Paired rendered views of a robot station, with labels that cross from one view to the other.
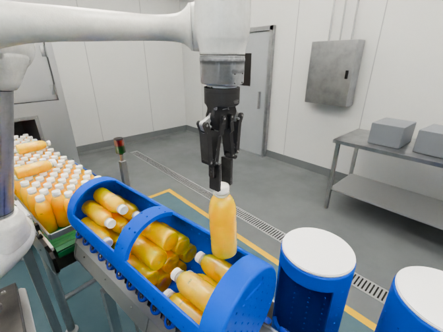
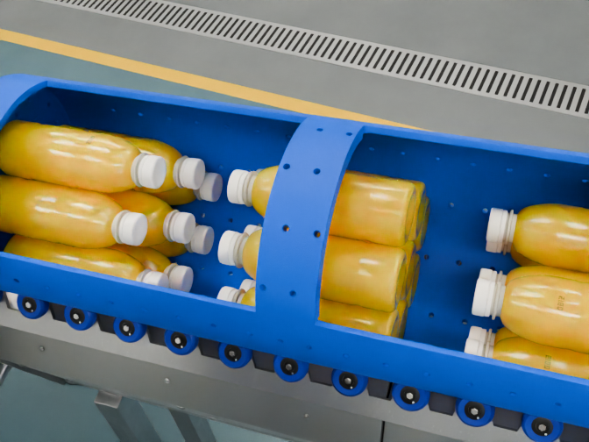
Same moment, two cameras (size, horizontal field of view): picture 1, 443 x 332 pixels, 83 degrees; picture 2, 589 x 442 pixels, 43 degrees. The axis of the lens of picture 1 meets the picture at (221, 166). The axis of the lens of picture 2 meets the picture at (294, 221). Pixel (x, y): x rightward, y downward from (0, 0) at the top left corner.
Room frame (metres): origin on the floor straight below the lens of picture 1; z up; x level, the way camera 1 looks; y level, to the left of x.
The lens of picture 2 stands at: (0.23, 0.42, 1.79)
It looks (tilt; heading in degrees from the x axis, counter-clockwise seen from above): 50 degrees down; 345
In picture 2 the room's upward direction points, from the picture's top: 9 degrees counter-clockwise
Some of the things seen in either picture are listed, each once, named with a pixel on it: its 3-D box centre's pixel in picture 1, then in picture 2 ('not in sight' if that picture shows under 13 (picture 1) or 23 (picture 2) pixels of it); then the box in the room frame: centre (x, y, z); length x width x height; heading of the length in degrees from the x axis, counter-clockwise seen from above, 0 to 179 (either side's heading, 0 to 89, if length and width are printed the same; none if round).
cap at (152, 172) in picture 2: (122, 209); (152, 171); (0.89, 0.41, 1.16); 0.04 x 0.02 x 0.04; 140
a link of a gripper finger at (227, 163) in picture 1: (227, 170); not in sight; (0.56, -0.01, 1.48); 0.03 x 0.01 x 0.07; 50
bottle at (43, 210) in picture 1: (45, 215); not in sight; (1.09, 0.91, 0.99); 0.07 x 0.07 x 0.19
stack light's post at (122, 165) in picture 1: (133, 227); not in sight; (1.58, 0.67, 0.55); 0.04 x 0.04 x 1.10; 50
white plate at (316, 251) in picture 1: (317, 249); not in sight; (0.79, -0.39, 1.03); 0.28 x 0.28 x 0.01
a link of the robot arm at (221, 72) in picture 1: (221, 71); not in sight; (0.54, 0.00, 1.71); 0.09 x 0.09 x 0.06
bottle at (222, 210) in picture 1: (223, 222); not in sight; (0.55, 0.00, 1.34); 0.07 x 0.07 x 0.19
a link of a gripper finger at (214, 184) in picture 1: (215, 176); not in sight; (0.53, 0.01, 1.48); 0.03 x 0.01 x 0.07; 50
